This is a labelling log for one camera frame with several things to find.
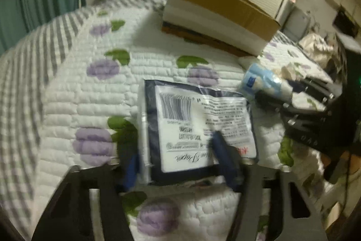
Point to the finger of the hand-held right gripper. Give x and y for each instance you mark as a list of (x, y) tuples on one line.
[(293, 109), (313, 88)]

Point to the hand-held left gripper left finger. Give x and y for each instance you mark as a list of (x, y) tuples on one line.
[(131, 171)]

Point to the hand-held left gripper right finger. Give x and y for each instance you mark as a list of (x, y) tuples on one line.
[(224, 157)]

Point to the navy and white tissue pack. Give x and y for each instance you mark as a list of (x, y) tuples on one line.
[(197, 128)]

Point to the light blue tissue pack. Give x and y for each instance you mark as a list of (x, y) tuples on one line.
[(262, 81)]

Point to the beige crumpled cloth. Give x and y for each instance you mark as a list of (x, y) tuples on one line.
[(317, 47)]

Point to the small white cabinet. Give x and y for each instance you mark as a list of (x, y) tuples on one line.
[(296, 23)]

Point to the white floral quilt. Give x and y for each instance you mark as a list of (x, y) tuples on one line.
[(84, 94)]

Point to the large cardboard box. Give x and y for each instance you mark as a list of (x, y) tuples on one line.
[(220, 12)]

